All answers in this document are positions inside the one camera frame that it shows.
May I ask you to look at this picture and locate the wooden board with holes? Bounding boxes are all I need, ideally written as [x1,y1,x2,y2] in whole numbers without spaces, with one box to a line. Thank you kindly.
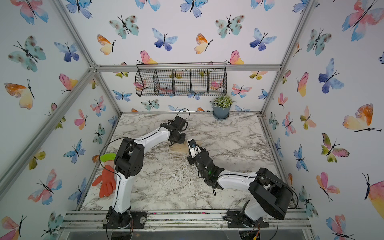
[170,141,190,154]

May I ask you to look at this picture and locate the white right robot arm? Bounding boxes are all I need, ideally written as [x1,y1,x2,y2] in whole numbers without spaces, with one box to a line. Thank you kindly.
[187,148,294,227]

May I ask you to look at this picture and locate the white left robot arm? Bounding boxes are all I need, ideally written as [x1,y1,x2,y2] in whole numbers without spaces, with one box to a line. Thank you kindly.
[103,116,188,230]

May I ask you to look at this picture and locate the blue pot green plant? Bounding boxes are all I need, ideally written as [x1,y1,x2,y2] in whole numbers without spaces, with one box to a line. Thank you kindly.
[212,96,233,121]

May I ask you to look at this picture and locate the red silicone glove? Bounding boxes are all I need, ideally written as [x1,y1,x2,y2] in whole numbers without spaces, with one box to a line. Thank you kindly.
[92,165,117,198]

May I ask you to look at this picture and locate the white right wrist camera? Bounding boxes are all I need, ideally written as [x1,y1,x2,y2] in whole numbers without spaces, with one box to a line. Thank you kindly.
[188,139,202,158]

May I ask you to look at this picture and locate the black wire wall basket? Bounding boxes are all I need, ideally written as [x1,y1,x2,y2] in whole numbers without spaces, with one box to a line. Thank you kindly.
[134,62,228,100]

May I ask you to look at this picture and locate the green spatula yellow handle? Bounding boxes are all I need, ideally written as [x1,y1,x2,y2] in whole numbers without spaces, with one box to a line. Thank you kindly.
[100,153,116,163]

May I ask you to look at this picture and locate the aluminium front rail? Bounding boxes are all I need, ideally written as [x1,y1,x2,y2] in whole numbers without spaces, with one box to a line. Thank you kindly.
[60,209,312,232]

